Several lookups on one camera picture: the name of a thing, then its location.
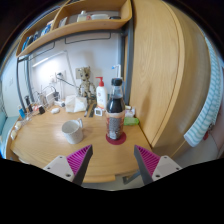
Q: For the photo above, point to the small blue bottle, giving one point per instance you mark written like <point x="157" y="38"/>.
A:
<point x="22" y="113"/>

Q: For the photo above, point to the white pump bottle red top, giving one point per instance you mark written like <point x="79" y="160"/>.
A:
<point x="101" y="96"/>

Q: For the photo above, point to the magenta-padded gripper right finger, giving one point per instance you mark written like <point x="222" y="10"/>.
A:
<point x="165" y="166"/>

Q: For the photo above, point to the teal white striped towel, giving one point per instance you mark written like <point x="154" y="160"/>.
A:
<point x="203" y="120"/>

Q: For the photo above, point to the dark drink bottle black cap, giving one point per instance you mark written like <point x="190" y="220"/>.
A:
<point x="115" y="123"/>

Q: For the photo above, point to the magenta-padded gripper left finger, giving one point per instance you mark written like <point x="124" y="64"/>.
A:
<point x="60" y="166"/>

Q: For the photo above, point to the white light bar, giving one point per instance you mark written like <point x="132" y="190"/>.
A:
<point x="41" y="61"/>

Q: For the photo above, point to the flat round red coaster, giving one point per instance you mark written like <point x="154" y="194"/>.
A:
<point x="115" y="141"/>

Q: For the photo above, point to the wooden tree figure toy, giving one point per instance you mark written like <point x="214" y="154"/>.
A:
<point x="86" y="86"/>

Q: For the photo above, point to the blue pump bottle white top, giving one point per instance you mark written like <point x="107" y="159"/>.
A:
<point x="118" y="70"/>

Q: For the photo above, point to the white speckled mug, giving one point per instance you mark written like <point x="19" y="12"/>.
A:
<point x="71" y="131"/>

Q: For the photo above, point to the wooden wall shelf unit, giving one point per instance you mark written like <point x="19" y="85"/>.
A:
<point x="83" y="26"/>

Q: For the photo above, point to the small white desk clock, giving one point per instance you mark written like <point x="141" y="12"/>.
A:
<point x="98" y="112"/>

